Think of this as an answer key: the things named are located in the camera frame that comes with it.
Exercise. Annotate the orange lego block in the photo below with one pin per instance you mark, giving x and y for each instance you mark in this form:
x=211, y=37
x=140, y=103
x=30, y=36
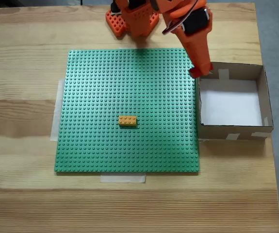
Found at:
x=127, y=121

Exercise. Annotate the brown cardboard box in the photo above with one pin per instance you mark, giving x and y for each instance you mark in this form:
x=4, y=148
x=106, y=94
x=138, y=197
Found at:
x=214, y=133

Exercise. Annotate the green lego baseplate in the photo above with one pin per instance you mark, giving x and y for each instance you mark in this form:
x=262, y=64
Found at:
x=129, y=85

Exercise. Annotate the masking tape strip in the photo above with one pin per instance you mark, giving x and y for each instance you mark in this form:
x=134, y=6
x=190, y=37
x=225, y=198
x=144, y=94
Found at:
x=55, y=116
x=122, y=178

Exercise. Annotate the white paper sheet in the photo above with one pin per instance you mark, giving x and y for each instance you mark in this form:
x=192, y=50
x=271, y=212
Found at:
x=229, y=106

